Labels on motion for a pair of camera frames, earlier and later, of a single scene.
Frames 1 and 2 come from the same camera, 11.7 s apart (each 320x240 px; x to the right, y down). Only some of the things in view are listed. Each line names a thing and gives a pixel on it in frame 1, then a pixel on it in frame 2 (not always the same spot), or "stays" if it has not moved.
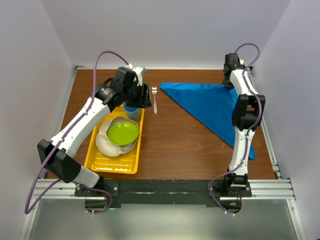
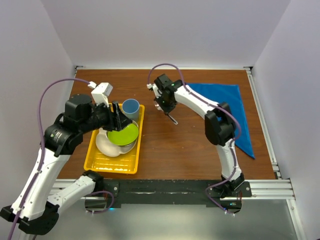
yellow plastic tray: [124, 163] stays
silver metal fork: [154, 91] to [158, 106]
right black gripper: [226, 84] to [167, 109]
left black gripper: [143, 101] to [117, 121]
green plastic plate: [122, 133] stays
